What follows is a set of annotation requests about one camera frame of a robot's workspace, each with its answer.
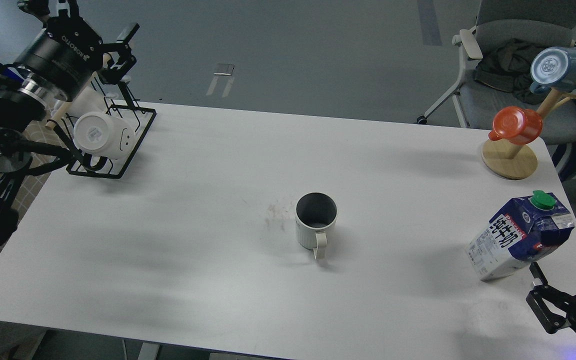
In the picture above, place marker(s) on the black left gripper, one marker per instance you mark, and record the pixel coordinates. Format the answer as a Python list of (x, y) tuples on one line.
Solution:
[(68, 50)]

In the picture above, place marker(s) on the blue white milk carton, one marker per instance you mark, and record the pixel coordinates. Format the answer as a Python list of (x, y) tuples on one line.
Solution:
[(524, 230)]

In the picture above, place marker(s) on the white ribbed mug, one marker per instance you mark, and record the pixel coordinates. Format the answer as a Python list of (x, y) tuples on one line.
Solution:
[(315, 215)]

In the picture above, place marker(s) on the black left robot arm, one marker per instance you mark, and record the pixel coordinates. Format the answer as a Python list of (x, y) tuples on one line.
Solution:
[(23, 99)]

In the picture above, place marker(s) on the white mug behind rack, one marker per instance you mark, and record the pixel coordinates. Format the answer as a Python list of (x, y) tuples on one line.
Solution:
[(88, 100)]

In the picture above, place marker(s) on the white smiley mug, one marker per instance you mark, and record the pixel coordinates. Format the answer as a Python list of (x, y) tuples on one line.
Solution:
[(103, 135)]

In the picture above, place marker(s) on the beige checkered cloth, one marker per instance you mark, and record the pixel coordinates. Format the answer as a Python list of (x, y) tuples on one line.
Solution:
[(31, 186)]

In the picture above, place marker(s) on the wooden mug tree stand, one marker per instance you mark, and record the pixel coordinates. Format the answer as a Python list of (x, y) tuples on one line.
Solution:
[(517, 162)]

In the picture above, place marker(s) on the orange mug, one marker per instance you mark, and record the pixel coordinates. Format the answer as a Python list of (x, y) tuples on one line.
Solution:
[(517, 125)]

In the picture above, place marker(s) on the blue mug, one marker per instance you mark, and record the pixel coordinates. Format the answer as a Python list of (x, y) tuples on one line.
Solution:
[(554, 68)]

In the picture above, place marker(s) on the dark green jacket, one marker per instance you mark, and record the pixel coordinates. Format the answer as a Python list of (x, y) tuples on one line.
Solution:
[(507, 69)]

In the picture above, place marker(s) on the grey office chair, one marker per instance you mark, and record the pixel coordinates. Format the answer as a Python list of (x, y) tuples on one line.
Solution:
[(549, 23)]

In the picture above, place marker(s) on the black wire cup rack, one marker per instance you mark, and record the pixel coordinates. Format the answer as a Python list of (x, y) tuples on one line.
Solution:
[(122, 104)]

